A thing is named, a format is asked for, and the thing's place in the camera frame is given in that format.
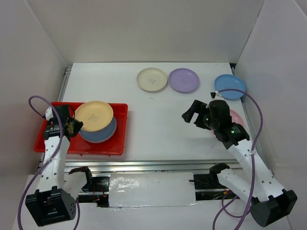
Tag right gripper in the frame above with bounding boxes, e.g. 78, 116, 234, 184
181, 99, 218, 130

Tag blue plate front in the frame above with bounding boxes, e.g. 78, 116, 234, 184
79, 117, 117, 143

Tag blue plate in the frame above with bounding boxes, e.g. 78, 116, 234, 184
214, 74, 246, 100
79, 117, 117, 143

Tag yellow plate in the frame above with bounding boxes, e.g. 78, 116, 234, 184
75, 101, 114, 132

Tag purple plate back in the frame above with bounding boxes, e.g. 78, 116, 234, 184
168, 68, 200, 93

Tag pink plate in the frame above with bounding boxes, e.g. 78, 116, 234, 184
211, 109, 245, 135

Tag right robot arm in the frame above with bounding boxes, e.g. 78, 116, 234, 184
182, 100, 297, 227

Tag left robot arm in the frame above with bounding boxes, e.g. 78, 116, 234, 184
25, 104, 95, 227

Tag red plastic bin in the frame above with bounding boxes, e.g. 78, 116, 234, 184
34, 101, 128, 158

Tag blue plate back right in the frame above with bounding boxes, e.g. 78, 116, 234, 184
214, 74, 246, 100

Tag cream plate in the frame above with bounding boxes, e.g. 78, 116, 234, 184
137, 68, 168, 92

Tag white foil-taped cover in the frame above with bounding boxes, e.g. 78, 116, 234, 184
108, 172, 196, 207

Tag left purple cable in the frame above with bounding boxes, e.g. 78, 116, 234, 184
17, 95, 81, 230

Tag aluminium frame rail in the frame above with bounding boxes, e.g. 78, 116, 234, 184
64, 160, 243, 174

